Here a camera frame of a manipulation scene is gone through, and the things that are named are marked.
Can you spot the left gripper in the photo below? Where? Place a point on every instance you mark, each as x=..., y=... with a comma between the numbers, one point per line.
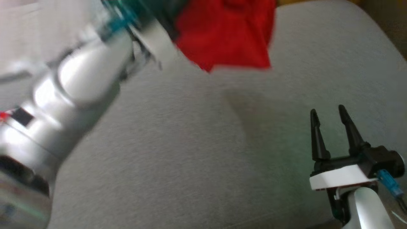
x=149, y=28

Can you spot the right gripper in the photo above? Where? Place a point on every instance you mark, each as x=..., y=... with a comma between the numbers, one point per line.
x=340, y=178

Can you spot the red jersey with number 23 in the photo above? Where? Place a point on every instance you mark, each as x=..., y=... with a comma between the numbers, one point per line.
x=229, y=35

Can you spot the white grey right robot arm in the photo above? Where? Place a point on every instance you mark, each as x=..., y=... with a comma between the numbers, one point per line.
x=369, y=210

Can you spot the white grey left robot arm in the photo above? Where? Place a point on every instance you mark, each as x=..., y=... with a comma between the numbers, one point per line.
x=63, y=105

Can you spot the large grey sofa seat cushion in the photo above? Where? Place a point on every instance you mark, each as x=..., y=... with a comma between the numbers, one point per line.
x=197, y=152

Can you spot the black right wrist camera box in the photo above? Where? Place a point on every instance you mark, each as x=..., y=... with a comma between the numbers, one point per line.
x=381, y=160

